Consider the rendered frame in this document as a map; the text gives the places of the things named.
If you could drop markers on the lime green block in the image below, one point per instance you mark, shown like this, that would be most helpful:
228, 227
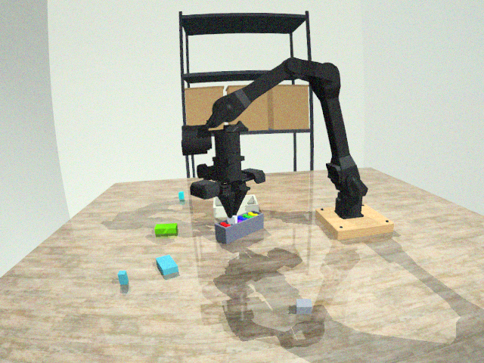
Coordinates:
166, 228

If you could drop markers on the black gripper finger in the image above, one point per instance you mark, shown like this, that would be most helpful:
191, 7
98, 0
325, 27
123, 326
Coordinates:
227, 201
240, 194

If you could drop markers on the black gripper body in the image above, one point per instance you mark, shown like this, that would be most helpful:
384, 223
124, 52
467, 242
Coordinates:
228, 171

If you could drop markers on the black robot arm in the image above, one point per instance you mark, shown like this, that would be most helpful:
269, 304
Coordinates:
325, 82

